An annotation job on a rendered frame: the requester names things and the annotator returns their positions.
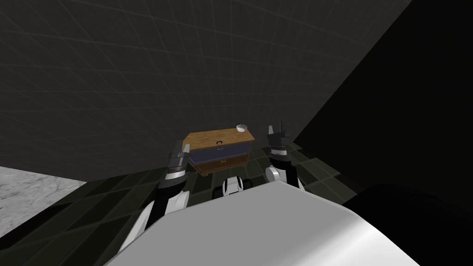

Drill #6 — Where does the brown drawer front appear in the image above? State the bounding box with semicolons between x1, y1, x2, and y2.
194;154;249;177

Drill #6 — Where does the blue drawer front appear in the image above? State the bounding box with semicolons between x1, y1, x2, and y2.
188;141;253;166

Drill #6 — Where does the wooden dresser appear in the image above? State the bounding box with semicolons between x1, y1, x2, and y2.
182;127;256;178

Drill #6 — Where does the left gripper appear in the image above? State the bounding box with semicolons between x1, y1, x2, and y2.
167;142;191;171

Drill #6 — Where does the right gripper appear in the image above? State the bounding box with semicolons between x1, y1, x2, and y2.
266;120;292;150

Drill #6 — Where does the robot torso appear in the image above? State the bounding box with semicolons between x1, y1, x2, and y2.
103;176;422;266

